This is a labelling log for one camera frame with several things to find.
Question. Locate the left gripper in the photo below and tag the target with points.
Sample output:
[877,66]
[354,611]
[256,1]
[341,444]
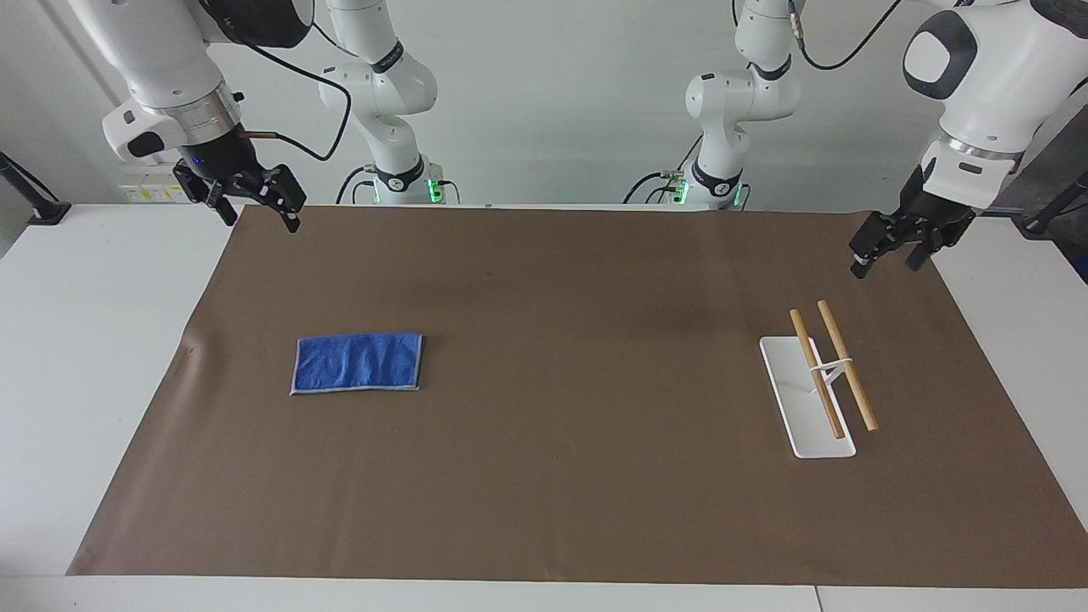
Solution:
[928,212]

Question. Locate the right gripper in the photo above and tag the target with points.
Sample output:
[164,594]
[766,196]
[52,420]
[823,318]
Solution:
[223,155]

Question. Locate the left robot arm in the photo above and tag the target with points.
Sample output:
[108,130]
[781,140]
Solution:
[990,76]

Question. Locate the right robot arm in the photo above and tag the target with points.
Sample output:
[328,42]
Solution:
[166,59]

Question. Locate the blue towel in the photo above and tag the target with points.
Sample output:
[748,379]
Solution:
[357,364]

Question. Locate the black stand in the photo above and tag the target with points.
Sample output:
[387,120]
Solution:
[1050,211]
[38,204]

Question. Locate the white rack with wooden rods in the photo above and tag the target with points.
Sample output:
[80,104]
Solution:
[803,399]

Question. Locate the white wall socket strip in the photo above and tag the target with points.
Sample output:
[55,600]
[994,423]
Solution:
[157,193]

